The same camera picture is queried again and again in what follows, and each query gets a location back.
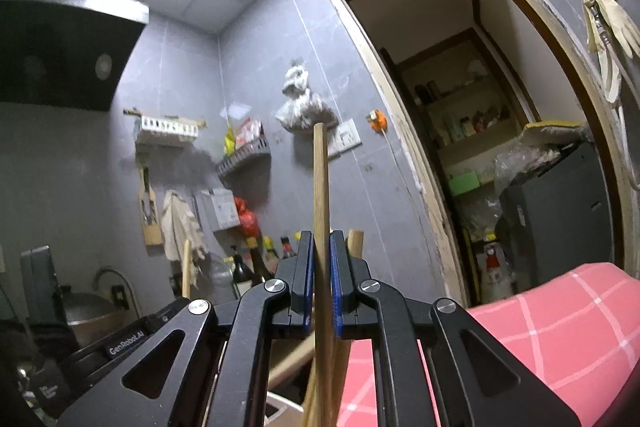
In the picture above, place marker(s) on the orange wall hook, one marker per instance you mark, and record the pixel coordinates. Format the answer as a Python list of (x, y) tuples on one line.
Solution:
[(377, 121)]

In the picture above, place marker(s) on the black appliance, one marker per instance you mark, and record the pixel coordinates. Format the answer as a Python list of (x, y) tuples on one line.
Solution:
[(40, 282)]

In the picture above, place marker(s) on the white rubber gloves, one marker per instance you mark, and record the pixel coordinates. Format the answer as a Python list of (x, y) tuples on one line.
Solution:
[(617, 27)]

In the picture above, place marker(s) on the white hanging towel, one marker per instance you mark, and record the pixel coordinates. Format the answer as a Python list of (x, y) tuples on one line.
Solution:
[(182, 227)]

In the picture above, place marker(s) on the pink checked tablecloth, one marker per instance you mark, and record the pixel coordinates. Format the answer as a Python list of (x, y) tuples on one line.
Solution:
[(525, 332)]

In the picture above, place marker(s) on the wooden door frame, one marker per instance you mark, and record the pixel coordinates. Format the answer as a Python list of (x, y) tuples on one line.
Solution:
[(400, 132)]

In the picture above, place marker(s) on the white bottle red label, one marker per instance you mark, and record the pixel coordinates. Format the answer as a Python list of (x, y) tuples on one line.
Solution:
[(496, 272)]

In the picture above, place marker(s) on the clear plastic bag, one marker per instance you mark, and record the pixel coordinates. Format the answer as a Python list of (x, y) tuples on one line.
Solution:
[(530, 157)]

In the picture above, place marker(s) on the sauce bottle yellow cap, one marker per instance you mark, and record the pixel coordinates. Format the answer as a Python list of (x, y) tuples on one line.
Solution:
[(271, 257)]

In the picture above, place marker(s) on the metal pot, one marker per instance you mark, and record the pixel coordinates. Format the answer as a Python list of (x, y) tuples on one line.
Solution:
[(92, 312)]

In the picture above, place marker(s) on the black range hood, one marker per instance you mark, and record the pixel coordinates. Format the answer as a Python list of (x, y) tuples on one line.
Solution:
[(60, 52)]

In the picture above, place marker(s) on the wooden spoon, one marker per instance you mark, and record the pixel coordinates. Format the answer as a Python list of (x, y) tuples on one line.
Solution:
[(186, 267)]

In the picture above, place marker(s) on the metal faucet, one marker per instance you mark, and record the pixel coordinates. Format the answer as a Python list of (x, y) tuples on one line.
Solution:
[(112, 279)]

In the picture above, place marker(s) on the dark wine bottle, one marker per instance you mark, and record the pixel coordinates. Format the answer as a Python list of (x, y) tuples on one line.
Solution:
[(241, 274)]

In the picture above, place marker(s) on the white wall socket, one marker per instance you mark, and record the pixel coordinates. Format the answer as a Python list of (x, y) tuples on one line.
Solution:
[(344, 137)]

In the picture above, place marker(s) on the white cardboard box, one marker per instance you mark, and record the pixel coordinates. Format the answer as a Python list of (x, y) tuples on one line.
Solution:
[(220, 209)]

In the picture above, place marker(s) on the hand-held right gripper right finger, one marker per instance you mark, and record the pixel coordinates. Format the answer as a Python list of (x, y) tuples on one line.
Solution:
[(336, 287)]

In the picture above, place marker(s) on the dark bottle with yellow label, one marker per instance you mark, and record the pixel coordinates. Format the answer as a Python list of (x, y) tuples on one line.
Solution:
[(260, 262)]

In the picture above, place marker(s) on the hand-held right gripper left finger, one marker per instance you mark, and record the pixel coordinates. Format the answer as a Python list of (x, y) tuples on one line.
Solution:
[(307, 287)]

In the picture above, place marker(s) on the grey wall basket shelf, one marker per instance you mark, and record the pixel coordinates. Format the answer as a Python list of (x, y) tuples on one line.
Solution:
[(245, 159)]

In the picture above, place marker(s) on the wooden knife block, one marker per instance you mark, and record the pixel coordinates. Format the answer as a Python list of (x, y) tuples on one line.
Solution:
[(150, 217)]

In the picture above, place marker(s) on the green box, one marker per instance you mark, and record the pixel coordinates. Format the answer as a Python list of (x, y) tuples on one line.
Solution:
[(464, 183)]

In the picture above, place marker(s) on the wooden chopstick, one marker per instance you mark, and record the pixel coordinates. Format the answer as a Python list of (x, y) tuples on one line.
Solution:
[(320, 187)]

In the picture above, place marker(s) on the white wall rack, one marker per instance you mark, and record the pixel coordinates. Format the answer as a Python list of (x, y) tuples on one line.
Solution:
[(167, 127)]

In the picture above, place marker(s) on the large clear plastic jug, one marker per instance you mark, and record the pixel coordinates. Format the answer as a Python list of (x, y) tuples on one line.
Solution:
[(217, 279)]

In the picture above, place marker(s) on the red plastic bag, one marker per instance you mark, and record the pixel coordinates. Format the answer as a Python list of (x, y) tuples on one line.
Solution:
[(247, 217)]

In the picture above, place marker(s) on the hanging plastic bag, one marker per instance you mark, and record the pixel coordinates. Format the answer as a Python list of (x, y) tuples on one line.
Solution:
[(302, 107)]

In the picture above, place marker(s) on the black cabinet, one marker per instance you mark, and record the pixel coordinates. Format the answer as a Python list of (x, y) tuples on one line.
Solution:
[(555, 222)]

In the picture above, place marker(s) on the soy sauce bottle red cap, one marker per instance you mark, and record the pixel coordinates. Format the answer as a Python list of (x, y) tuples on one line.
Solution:
[(288, 254)]

